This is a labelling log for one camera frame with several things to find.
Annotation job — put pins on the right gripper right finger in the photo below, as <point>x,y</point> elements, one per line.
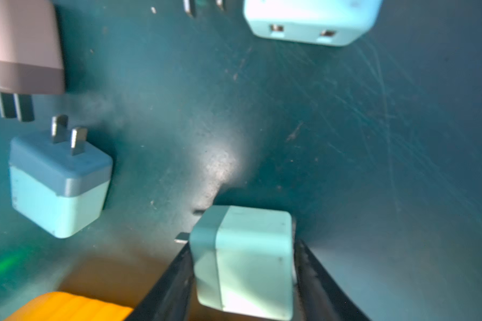
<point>320,298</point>

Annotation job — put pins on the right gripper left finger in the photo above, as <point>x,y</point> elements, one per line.
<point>170,298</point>

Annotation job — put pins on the yellow plastic tray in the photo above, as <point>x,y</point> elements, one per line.
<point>65,306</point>

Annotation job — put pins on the pink plug front left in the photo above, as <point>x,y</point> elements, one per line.
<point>30,56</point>

